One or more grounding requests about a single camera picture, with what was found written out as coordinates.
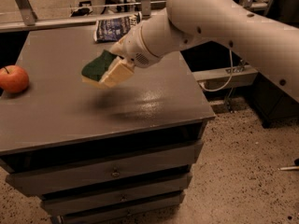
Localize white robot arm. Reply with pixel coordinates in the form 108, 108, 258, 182
99, 0, 299, 101

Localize white tool on floor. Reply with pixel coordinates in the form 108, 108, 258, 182
278, 166, 299, 171

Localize grey drawer cabinet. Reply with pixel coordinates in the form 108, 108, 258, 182
0, 18, 217, 224

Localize blue chip bag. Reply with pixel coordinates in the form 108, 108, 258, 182
93, 12, 142, 43

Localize grey metal rail frame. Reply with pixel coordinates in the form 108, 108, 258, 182
0, 0, 272, 33

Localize middle grey drawer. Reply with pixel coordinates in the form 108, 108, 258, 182
41, 170, 192, 216

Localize red apple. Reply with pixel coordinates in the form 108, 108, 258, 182
0, 65, 29, 93

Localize white cable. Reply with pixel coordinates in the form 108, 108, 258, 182
199, 49, 235, 93

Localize green and yellow sponge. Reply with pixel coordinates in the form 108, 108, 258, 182
81, 50, 117, 89

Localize grey drawer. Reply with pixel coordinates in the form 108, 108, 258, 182
41, 170, 192, 216
6, 141, 202, 196
63, 191, 185, 224

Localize top grey drawer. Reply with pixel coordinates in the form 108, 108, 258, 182
6, 141, 202, 196

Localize bottom grey drawer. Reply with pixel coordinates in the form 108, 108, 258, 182
63, 191, 185, 224

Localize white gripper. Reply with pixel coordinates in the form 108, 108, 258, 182
99, 23, 161, 88

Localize grey metal crossbar block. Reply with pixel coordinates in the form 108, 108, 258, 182
192, 65, 258, 91

